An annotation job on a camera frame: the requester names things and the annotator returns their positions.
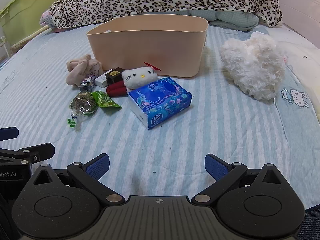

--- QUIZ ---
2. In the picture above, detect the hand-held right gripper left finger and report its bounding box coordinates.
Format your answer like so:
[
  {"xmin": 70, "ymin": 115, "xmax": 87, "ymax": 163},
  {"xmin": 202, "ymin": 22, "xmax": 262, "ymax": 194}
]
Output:
[{"xmin": 25, "ymin": 153, "xmax": 126, "ymax": 204}]

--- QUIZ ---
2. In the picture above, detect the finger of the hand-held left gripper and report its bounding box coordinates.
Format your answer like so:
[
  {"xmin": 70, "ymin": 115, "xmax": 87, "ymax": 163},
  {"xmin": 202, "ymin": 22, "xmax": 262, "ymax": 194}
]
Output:
[
  {"xmin": 0, "ymin": 127, "xmax": 20, "ymax": 141},
  {"xmin": 0, "ymin": 142, "xmax": 56, "ymax": 165}
]

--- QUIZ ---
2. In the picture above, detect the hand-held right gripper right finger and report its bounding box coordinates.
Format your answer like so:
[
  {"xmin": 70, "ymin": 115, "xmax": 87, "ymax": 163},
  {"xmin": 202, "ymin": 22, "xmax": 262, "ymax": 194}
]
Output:
[{"xmin": 191, "ymin": 153, "xmax": 292, "ymax": 204}]

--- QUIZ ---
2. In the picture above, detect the blue striped bed sheet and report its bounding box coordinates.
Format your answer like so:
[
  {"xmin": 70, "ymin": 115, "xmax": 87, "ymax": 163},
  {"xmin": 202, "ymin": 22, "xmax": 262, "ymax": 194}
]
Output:
[{"xmin": 0, "ymin": 21, "xmax": 320, "ymax": 207}]

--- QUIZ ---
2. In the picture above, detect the clear bag of dried herbs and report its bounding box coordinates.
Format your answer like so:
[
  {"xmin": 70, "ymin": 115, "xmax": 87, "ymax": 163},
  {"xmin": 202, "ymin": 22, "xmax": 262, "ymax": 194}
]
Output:
[{"xmin": 67, "ymin": 91, "xmax": 99, "ymax": 129}]

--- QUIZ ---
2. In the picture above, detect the green snack packet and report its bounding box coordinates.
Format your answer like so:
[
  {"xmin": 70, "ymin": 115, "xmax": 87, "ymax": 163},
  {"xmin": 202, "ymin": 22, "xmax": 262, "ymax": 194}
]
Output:
[{"xmin": 91, "ymin": 90, "xmax": 123, "ymax": 109}]

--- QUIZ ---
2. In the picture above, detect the red cloth pouch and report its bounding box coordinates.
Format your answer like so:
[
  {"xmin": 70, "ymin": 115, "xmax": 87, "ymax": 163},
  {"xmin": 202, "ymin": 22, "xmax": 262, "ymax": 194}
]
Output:
[{"xmin": 106, "ymin": 81, "xmax": 129, "ymax": 98}]

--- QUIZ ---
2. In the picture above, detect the small dark printed box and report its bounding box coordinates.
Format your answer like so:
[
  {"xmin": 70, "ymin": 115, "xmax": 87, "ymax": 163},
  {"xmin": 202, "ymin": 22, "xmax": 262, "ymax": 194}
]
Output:
[{"xmin": 78, "ymin": 75, "xmax": 97, "ymax": 92}]

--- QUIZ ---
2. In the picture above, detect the small white box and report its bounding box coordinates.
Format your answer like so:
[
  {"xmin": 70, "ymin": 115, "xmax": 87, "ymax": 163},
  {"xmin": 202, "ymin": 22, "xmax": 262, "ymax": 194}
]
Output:
[{"xmin": 94, "ymin": 73, "xmax": 110, "ymax": 89}]

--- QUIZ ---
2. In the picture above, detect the blue tissue pack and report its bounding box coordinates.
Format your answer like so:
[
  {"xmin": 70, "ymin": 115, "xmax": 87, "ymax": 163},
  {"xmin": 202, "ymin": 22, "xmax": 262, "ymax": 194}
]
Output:
[{"xmin": 127, "ymin": 77, "xmax": 193, "ymax": 131}]

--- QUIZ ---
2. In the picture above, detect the beige plush rabbit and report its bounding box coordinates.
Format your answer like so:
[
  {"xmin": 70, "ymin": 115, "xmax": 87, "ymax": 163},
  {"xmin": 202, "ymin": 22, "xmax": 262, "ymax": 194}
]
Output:
[{"xmin": 65, "ymin": 53, "xmax": 103, "ymax": 87}]

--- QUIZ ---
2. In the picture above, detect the small black box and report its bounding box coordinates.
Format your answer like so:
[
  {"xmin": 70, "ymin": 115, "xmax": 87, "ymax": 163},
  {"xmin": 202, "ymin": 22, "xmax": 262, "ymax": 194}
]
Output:
[{"xmin": 105, "ymin": 67, "xmax": 126, "ymax": 86}]

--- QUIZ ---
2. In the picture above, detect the white cat plush toy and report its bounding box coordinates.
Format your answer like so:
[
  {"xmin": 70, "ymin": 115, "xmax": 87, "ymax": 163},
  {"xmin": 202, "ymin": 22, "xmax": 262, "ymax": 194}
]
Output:
[{"xmin": 121, "ymin": 62, "xmax": 162, "ymax": 91}]

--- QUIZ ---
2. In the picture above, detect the cartoon print teal cloth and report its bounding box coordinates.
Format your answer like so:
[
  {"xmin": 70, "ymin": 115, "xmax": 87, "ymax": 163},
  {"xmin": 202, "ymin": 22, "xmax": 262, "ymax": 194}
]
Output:
[{"xmin": 274, "ymin": 27, "xmax": 320, "ymax": 128}]

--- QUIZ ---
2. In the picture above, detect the white fluffy plush toy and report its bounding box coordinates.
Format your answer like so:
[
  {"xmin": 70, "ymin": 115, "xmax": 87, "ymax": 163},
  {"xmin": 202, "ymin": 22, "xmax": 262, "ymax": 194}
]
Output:
[{"xmin": 220, "ymin": 31, "xmax": 287, "ymax": 102}]

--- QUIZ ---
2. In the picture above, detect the person's leg in jeans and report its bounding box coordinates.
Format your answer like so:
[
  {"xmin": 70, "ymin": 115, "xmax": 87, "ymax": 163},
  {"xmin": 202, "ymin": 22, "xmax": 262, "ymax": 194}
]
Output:
[{"xmin": 303, "ymin": 203, "xmax": 320, "ymax": 240}]

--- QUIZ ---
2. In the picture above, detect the green plastic storage bin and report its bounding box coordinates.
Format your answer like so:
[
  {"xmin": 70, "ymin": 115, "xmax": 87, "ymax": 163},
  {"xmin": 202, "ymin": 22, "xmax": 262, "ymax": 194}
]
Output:
[{"xmin": 0, "ymin": 0, "xmax": 66, "ymax": 49}]

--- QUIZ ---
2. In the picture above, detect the pink floral cloth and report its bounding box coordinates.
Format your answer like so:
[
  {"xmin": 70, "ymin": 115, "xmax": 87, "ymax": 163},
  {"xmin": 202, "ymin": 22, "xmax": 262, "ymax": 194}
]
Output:
[{"xmin": 40, "ymin": 7, "xmax": 66, "ymax": 33}]

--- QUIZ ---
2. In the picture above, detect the beige plastic storage basket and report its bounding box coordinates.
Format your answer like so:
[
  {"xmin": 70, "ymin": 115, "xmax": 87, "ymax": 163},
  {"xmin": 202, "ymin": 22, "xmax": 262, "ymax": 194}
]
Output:
[{"xmin": 86, "ymin": 14, "xmax": 209, "ymax": 79}]

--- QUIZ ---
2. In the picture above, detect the teal checked quilt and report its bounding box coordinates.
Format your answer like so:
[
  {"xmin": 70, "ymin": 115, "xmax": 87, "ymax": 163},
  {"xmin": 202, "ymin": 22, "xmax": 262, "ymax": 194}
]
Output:
[{"xmin": 147, "ymin": 8, "xmax": 261, "ymax": 32}]

